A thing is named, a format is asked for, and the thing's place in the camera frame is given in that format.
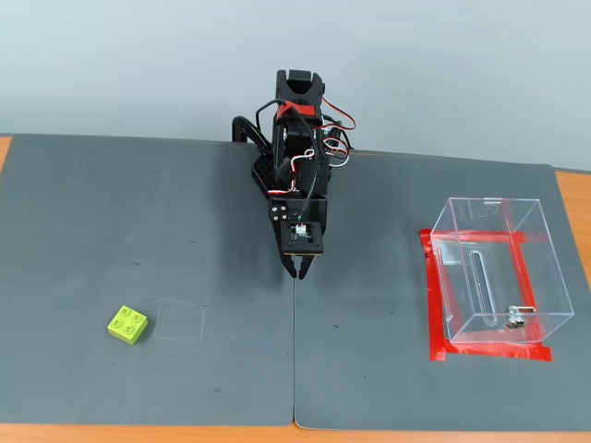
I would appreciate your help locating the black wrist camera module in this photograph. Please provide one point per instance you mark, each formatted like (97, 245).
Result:
(305, 240)

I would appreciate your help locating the red tape strip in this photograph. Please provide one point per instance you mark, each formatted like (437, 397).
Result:
(425, 236)
(434, 314)
(498, 353)
(522, 263)

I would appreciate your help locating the black table clamp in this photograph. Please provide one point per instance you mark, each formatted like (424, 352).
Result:
(240, 123)

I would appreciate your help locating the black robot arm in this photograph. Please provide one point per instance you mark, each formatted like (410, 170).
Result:
(300, 87)

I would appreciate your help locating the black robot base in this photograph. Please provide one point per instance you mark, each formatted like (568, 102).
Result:
(261, 173)

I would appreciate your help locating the green lego block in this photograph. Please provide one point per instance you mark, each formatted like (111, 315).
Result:
(127, 324)

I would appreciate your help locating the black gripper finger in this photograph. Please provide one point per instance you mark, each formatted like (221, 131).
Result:
(276, 228)
(305, 265)

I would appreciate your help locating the grey table mat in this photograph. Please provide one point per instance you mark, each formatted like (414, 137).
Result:
(369, 323)
(92, 231)

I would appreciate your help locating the silver metal box latch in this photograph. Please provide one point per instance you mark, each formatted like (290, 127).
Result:
(515, 319)

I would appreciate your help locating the red tape band on arm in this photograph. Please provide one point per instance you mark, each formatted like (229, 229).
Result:
(305, 111)

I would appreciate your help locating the transparent acrylic box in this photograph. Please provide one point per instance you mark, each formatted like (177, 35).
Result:
(508, 277)

